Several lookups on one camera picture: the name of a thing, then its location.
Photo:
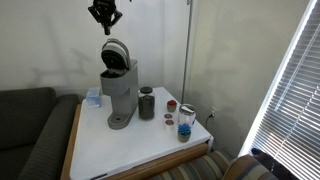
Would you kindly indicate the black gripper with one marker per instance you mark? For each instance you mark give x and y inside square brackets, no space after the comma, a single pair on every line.
[105,12]

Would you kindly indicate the grey coffee maker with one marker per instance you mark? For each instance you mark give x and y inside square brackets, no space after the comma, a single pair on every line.
[120,82]

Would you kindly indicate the dark coffee jar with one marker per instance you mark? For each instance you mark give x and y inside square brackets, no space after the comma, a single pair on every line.
[146,103]

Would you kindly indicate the white coffee pod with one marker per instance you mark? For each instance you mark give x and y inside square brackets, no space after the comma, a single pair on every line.
[168,116]
[169,124]

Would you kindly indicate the metal floor pole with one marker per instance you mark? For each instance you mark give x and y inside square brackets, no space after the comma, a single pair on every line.
[190,5]

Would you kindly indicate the red topped small pot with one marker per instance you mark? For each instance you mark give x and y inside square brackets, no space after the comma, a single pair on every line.
[171,105]

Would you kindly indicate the clear glass jar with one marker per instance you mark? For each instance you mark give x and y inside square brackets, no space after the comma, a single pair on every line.
[187,114]

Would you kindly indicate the white table top board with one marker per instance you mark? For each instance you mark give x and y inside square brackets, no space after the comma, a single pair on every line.
[133,143]

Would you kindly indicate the dark grey sofa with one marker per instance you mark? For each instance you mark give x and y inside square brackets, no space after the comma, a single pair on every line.
[35,126]

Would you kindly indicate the brown wooden table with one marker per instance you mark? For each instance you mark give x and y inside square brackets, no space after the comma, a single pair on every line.
[100,166]

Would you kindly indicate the striped sofa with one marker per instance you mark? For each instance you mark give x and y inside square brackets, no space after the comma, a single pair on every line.
[208,167]

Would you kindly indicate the striped sofa cushion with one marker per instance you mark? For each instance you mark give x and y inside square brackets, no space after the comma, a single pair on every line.
[247,168]

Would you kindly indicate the window blinds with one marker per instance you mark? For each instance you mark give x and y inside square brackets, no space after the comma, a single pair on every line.
[287,125]

